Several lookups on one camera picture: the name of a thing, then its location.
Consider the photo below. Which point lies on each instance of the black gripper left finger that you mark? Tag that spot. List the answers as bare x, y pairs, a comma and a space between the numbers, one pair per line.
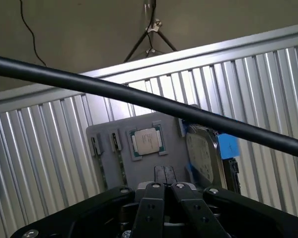
150, 210

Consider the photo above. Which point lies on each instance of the grey parts rack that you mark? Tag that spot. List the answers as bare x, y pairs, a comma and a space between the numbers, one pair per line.
172, 148

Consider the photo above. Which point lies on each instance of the green RAM stick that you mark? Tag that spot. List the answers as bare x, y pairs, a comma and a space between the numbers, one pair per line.
120, 161
99, 158

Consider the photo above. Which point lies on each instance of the silver CPU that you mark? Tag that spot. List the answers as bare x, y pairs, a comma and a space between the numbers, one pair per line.
147, 141

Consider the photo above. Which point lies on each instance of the silver hard disk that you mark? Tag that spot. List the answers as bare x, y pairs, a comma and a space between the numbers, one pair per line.
201, 156

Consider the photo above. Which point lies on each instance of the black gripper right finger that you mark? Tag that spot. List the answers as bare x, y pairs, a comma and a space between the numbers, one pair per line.
191, 210

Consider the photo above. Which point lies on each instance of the blue disk holder block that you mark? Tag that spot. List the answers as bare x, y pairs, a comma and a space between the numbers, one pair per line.
229, 146

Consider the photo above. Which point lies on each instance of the black tripod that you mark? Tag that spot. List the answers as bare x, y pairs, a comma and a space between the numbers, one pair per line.
149, 32

